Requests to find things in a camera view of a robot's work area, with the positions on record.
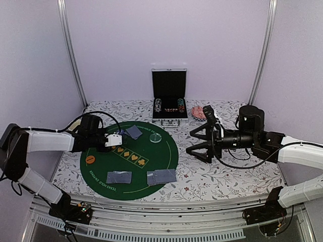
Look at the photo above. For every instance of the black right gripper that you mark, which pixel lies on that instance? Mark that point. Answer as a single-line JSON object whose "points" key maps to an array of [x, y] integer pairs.
{"points": [[214, 142]]}

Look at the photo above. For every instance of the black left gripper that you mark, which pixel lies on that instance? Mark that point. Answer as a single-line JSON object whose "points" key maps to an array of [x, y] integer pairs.
{"points": [[104, 149]]}

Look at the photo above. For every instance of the orange big blind button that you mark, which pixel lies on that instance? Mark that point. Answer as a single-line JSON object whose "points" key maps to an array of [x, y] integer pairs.
{"points": [[90, 159]]}

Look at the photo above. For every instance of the blue playing card deck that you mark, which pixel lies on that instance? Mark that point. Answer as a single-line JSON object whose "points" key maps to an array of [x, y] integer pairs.
{"points": [[133, 132]]}

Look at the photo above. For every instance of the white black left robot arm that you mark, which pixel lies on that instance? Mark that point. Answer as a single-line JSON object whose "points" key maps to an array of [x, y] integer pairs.
{"points": [[18, 142]]}

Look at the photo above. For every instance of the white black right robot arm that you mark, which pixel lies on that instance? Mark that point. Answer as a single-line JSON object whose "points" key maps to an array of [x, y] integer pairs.
{"points": [[269, 147]]}

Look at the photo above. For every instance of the cream ceramic mug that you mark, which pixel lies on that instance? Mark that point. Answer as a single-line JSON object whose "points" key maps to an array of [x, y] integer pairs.
{"points": [[74, 125]]}

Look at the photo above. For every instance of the red blue patterned bowl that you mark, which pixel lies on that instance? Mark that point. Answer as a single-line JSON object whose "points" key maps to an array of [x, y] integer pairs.
{"points": [[197, 113]]}

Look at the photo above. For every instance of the floral white tablecloth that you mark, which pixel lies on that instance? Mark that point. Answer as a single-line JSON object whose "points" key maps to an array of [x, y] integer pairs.
{"points": [[237, 174]]}

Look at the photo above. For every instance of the right poker chip row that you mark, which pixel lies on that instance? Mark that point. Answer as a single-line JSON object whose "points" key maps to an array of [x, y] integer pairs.
{"points": [[181, 105]]}

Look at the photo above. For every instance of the poker chip row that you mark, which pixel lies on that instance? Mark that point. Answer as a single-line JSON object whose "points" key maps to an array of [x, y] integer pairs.
{"points": [[158, 105], [181, 105]]}

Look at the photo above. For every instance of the red dice row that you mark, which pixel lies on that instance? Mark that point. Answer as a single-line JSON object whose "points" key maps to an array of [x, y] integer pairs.
{"points": [[170, 109]]}

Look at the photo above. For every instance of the clear dealer button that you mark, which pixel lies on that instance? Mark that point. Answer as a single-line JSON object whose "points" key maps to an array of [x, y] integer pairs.
{"points": [[155, 138]]}

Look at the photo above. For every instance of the aluminium poker chip case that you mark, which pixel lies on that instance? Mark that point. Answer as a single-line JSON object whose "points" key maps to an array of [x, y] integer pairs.
{"points": [[169, 84]]}

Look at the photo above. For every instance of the green round poker mat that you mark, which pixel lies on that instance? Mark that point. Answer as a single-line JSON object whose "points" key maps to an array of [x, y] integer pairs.
{"points": [[138, 156]]}

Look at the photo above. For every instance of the left poker chip row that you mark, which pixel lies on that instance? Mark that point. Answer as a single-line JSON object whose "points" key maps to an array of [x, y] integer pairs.
{"points": [[158, 105]]}

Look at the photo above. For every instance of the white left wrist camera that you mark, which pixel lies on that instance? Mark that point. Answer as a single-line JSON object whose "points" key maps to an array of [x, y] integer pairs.
{"points": [[113, 140]]}

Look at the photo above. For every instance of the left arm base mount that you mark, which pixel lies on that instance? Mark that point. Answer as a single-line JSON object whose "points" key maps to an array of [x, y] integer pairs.
{"points": [[66, 211]]}

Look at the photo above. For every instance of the front aluminium rail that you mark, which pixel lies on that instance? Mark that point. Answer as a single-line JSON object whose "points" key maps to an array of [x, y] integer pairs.
{"points": [[218, 220]]}

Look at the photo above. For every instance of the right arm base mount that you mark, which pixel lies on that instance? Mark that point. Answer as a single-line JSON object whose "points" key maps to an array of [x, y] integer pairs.
{"points": [[269, 211]]}

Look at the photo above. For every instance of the left aluminium frame post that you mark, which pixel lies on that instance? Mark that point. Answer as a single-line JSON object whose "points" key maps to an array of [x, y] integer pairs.
{"points": [[70, 51]]}

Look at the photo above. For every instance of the aluminium frame post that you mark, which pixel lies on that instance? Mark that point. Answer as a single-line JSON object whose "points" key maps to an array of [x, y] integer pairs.
{"points": [[70, 51], [264, 50]]}

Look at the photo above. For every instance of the right aluminium frame post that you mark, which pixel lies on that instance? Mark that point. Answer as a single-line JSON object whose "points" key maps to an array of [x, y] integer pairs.
{"points": [[264, 50]]}

